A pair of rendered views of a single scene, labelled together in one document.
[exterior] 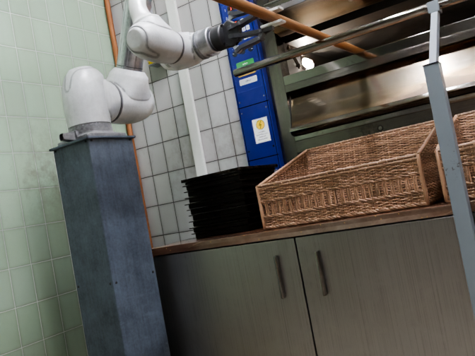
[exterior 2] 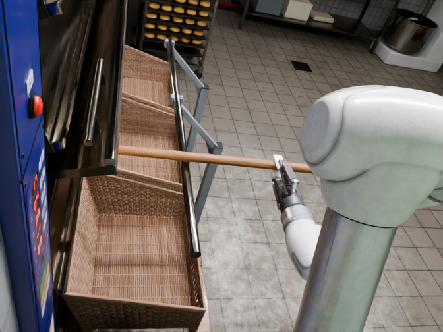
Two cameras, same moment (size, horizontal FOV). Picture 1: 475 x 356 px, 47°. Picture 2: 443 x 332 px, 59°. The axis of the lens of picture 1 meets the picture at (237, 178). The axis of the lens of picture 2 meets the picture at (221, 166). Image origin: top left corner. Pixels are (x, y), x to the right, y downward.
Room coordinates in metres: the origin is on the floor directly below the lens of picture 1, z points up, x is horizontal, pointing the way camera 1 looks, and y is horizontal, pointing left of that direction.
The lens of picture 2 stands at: (2.48, 0.30, 1.98)
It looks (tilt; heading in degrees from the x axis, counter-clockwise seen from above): 40 degrees down; 217
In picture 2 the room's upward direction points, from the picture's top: 19 degrees clockwise
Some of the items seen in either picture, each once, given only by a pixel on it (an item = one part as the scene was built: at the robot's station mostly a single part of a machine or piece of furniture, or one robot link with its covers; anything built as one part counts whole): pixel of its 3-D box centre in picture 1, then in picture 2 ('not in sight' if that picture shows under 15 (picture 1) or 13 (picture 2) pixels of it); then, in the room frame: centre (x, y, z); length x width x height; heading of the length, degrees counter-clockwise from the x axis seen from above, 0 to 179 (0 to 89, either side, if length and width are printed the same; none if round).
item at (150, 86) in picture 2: not in sight; (138, 83); (1.26, -1.42, 0.72); 0.56 x 0.49 x 0.28; 58
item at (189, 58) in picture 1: (179, 51); (312, 251); (1.72, 0.11, 1.20); 0.16 x 0.13 x 0.11; 58
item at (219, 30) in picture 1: (227, 34); (290, 201); (1.63, -0.05, 1.20); 0.09 x 0.07 x 0.08; 58
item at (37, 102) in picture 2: not in sight; (35, 97); (2.33, -0.12, 1.67); 0.03 x 0.02 x 0.06; 58
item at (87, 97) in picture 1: (87, 97); not in sight; (1.96, 0.49, 1.17); 0.18 x 0.16 x 0.22; 146
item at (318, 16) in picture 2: not in sight; (320, 16); (-2.78, -2.85, 0.27); 0.34 x 0.26 x 0.07; 154
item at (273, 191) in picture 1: (355, 171); (137, 246); (1.89, -0.41, 0.72); 0.56 x 0.49 x 0.28; 59
